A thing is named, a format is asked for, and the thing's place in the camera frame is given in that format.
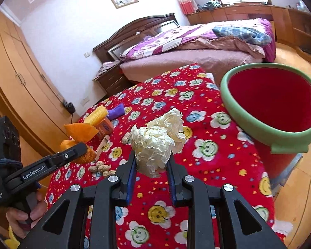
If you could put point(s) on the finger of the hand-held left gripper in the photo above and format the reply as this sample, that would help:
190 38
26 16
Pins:
54 160

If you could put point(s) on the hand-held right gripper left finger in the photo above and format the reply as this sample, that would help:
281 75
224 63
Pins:
131 184

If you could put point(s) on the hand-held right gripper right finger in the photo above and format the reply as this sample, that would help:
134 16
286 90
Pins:
174 192

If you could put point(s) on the orange snack packet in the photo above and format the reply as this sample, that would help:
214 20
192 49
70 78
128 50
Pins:
80 132

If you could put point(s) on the cream paper ball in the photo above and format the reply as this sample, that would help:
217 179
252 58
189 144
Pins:
155 145

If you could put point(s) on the red bin with green rim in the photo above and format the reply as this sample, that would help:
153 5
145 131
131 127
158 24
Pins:
269 103

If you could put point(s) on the person's left hand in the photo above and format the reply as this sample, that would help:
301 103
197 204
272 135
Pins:
15 225

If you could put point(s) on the red flower-print blanket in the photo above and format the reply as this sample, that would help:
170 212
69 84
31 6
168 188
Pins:
210 160

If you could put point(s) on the wooden stick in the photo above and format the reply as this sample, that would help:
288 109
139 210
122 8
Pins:
103 145

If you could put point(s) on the black charger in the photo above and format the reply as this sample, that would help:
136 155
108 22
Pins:
69 106

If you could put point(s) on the light wooden wardrobe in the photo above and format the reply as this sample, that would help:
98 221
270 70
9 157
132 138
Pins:
23 83

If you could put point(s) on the yellow toy corn cob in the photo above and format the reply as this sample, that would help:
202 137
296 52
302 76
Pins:
96 115

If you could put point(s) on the purple wrapper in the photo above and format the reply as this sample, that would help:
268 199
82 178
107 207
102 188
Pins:
116 111

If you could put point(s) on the yellow cloth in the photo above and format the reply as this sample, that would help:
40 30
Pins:
11 240

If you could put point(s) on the dark wooden nightstand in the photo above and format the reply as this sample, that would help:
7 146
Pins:
114 81

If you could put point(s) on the pink patterned cloth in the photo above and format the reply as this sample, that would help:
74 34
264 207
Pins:
108 67

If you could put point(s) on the dark wooden bed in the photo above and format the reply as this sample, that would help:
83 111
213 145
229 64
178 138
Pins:
184 59

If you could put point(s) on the purple patterned quilt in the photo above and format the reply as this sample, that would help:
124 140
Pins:
171 39

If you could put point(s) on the blue plaid cloth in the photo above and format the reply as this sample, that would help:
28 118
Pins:
238 32

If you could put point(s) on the pile of grey clothes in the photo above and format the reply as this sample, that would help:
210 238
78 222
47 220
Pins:
212 5

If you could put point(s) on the wooden window cabinet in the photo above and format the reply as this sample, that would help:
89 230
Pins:
248 11

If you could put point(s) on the white wall socket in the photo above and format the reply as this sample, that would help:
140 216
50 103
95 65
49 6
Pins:
85 101

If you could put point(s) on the white wall switch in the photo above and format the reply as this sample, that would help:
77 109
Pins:
87 54

